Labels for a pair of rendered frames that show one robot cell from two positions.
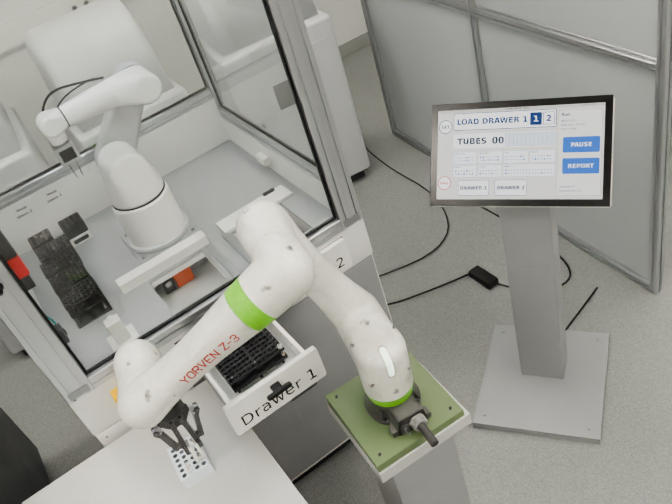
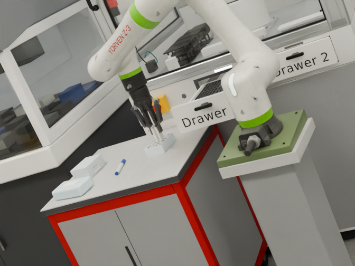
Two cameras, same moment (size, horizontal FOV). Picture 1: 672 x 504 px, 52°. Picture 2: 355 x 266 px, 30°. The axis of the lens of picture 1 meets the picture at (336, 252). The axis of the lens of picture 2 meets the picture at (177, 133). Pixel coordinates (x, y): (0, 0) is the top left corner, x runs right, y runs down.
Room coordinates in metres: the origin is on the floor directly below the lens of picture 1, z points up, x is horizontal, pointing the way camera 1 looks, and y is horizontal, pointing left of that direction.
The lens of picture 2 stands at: (-0.47, -1.42, 1.52)
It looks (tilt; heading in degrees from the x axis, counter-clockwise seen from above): 16 degrees down; 48
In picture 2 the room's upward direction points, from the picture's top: 24 degrees counter-clockwise
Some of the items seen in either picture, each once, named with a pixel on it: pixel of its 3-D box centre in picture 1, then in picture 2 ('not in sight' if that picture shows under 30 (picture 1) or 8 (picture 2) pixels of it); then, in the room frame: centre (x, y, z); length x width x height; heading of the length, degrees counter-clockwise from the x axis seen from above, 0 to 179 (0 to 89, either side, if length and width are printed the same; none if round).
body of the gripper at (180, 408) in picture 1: (170, 412); (141, 98); (1.20, 0.51, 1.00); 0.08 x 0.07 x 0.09; 108
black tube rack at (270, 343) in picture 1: (243, 352); (222, 93); (1.46, 0.34, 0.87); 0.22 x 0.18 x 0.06; 22
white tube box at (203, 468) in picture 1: (190, 460); (160, 144); (1.22, 0.55, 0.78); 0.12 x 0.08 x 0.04; 18
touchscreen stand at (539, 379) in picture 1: (532, 288); not in sight; (1.67, -0.60, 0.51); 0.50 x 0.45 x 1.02; 148
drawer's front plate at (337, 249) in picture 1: (310, 274); (298, 60); (1.68, 0.10, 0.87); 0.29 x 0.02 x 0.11; 112
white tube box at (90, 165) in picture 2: not in sight; (87, 167); (1.04, 0.84, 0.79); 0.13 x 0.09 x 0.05; 14
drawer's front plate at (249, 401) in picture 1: (276, 390); (208, 110); (1.27, 0.27, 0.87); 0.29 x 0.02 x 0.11; 112
